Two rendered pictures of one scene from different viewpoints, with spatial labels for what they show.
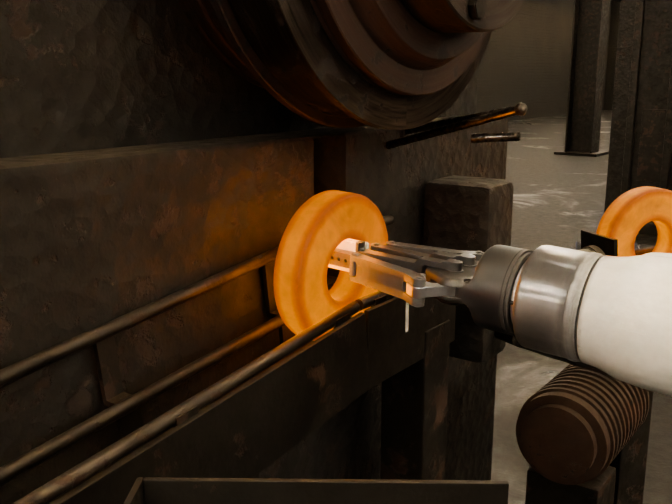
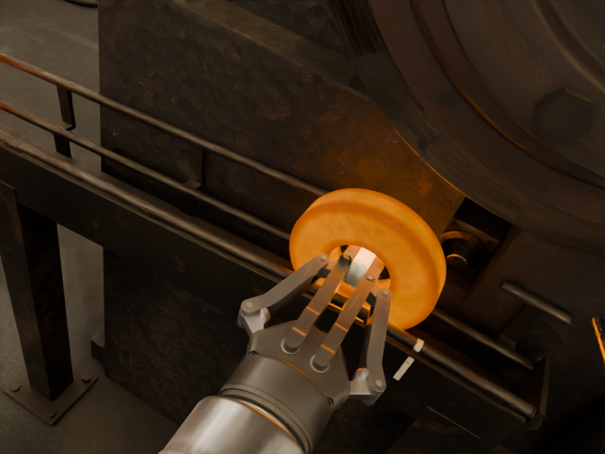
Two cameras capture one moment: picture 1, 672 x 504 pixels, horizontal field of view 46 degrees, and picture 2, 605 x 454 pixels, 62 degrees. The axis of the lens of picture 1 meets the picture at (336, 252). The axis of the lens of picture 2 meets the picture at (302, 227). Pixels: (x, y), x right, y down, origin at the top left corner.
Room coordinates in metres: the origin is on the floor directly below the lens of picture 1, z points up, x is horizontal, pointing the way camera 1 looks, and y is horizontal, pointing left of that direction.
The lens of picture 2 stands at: (0.57, -0.30, 1.08)
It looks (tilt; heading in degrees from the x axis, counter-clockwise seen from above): 42 degrees down; 68
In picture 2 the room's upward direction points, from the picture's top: 20 degrees clockwise
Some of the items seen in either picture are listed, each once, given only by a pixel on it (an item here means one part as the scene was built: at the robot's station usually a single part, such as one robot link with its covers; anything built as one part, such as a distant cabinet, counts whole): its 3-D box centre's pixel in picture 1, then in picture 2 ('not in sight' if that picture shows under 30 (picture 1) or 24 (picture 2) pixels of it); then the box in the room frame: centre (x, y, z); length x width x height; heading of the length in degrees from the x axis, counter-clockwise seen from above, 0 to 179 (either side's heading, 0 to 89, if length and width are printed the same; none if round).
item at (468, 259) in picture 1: (419, 266); (342, 325); (0.72, -0.08, 0.76); 0.11 x 0.01 x 0.04; 52
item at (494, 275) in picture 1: (478, 283); (290, 380); (0.67, -0.13, 0.75); 0.09 x 0.08 x 0.07; 54
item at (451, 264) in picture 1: (405, 271); (315, 309); (0.70, -0.06, 0.76); 0.11 x 0.01 x 0.04; 55
